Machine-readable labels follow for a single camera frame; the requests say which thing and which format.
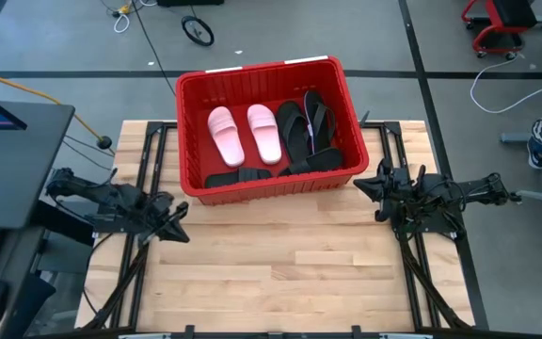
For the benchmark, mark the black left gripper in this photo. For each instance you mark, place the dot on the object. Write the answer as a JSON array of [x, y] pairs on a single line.
[[160, 214]]

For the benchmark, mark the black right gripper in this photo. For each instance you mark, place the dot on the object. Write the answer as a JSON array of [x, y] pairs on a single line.
[[395, 188]]

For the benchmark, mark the pink slide sandal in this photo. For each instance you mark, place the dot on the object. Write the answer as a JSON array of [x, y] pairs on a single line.
[[226, 136], [264, 134]]

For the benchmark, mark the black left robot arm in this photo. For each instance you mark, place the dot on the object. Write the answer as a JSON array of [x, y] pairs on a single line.
[[111, 195]]

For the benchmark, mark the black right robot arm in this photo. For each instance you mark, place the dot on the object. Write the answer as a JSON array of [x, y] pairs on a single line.
[[450, 190]]

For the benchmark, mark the red plastic bin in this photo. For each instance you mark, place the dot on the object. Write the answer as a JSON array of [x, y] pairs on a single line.
[[188, 141]]

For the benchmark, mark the red rolling stool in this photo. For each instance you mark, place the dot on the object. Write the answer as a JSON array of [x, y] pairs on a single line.
[[497, 23]]

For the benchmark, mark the black table edge rail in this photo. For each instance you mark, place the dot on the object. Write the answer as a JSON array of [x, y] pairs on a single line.
[[271, 335]]

